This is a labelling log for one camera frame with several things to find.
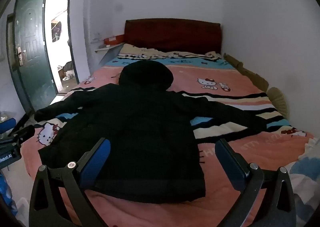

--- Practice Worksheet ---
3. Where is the metal door handle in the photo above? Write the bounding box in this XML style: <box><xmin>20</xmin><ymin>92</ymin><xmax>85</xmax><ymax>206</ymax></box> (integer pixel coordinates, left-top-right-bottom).
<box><xmin>16</xmin><ymin>47</ymin><xmax>27</xmax><ymax>66</ymax></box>

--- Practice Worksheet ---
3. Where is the orange box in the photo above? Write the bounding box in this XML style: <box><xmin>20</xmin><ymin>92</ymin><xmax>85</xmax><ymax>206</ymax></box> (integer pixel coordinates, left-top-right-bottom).
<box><xmin>104</xmin><ymin>35</ymin><xmax>125</xmax><ymax>45</ymax></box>

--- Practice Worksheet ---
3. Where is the dark hanging garment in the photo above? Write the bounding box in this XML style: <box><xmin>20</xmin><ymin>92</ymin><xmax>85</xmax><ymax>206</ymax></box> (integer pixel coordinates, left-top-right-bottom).
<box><xmin>51</xmin><ymin>21</ymin><xmax>62</xmax><ymax>42</ymax></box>

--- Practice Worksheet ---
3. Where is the pink striped cartoon blanket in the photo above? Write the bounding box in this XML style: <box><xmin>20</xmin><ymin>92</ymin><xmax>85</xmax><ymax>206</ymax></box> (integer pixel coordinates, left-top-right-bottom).
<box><xmin>20</xmin><ymin>43</ymin><xmax>320</xmax><ymax>227</ymax></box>

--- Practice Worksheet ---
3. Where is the grey wall shelf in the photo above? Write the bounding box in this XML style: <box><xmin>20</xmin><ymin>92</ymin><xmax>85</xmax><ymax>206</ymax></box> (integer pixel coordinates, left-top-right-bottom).
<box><xmin>94</xmin><ymin>43</ymin><xmax>123</xmax><ymax>66</ymax></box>

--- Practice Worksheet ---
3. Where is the woven straw fan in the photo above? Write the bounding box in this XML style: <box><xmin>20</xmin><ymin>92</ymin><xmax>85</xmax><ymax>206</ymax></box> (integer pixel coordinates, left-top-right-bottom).
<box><xmin>266</xmin><ymin>87</ymin><xmax>288</xmax><ymax>119</ymax></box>

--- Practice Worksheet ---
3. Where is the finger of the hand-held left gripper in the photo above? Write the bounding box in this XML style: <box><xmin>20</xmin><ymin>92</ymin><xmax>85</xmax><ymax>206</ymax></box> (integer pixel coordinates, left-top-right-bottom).
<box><xmin>0</xmin><ymin>114</ymin><xmax>30</xmax><ymax>134</ymax></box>

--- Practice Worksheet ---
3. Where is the green metal door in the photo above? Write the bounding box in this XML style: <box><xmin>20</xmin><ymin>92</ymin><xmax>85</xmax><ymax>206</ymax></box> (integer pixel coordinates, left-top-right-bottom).
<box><xmin>7</xmin><ymin>0</ymin><xmax>58</xmax><ymax>112</ymax></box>

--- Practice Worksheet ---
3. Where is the dark red headboard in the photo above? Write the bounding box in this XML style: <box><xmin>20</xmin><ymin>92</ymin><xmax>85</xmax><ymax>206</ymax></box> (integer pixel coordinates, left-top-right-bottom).
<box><xmin>124</xmin><ymin>18</ymin><xmax>222</xmax><ymax>53</ymax></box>

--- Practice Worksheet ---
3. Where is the blue and white cloth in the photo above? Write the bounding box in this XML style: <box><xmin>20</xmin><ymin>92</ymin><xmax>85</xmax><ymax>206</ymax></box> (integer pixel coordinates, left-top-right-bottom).
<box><xmin>285</xmin><ymin>138</ymin><xmax>320</xmax><ymax>217</ymax></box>

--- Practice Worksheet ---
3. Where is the black hooded jacket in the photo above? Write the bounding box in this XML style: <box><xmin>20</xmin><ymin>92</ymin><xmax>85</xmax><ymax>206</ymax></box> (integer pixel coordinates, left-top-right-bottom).
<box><xmin>34</xmin><ymin>60</ymin><xmax>269</xmax><ymax>204</ymax></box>

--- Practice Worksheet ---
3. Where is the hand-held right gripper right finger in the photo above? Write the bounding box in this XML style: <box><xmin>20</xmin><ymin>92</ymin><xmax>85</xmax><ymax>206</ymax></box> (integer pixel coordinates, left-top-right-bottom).
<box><xmin>214</xmin><ymin>138</ymin><xmax>297</xmax><ymax>227</ymax></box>

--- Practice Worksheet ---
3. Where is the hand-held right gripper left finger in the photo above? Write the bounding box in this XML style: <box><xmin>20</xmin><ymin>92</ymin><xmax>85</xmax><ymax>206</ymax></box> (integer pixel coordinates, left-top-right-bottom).
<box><xmin>29</xmin><ymin>138</ymin><xmax>111</xmax><ymax>227</ymax></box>

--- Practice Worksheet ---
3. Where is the blue printed cloth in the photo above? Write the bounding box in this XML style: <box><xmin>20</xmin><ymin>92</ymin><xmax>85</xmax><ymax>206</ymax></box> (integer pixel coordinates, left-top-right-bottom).
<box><xmin>0</xmin><ymin>172</ymin><xmax>18</xmax><ymax>217</ymax></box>

